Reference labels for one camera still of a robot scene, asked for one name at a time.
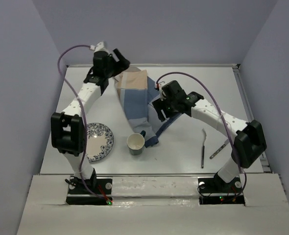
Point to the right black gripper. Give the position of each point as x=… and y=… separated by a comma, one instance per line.
x=159, y=105

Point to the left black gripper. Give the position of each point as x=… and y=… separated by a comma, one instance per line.
x=122, y=64

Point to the blue beige checked cloth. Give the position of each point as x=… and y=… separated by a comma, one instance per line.
x=136, y=92

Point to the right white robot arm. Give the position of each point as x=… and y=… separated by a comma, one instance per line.
x=246, y=138

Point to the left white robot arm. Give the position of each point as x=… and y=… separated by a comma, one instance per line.
x=69, y=127

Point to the green white ceramic mug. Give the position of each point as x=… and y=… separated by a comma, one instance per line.
x=136, y=143

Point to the silver fork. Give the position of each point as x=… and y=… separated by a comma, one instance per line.
x=203, y=148

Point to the blue floral ceramic plate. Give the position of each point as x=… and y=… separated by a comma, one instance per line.
x=100, y=141

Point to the silver table knife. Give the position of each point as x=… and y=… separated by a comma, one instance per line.
x=220, y=149

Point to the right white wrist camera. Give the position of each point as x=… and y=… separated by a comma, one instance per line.
x=159, y=87

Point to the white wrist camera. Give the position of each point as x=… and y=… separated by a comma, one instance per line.
x=159, y=87
x=101, y=46

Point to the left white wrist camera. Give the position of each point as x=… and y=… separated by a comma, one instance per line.
x=101, y=46

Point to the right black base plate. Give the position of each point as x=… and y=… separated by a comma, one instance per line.
x=210, y=194

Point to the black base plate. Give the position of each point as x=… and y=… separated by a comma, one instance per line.
x=210, y=194
x=100, y=195

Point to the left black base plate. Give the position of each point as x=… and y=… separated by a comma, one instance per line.
x=100, y=195

